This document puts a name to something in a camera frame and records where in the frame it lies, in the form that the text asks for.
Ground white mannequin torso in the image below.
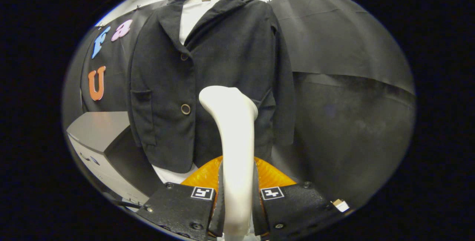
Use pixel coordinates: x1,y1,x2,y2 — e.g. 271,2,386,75
152,0,226,185

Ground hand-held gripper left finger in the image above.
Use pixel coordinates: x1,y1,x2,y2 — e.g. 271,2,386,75
135,155,224,241

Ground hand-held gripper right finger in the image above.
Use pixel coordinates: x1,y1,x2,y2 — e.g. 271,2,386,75
253,156,340,241

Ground black button jacket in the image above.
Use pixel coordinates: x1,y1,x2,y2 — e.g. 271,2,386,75
127,0,296,174

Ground white garment steamer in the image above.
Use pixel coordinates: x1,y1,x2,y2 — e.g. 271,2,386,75
199,85,259,241

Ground black backdrop cloth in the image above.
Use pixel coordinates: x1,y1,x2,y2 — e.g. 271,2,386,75
61,0,416,208

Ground cardboard pieces with paper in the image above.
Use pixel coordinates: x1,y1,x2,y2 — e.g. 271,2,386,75
331,198,350,213

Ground grey cabinet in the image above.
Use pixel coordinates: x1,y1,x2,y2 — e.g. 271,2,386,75
66,111,164,206

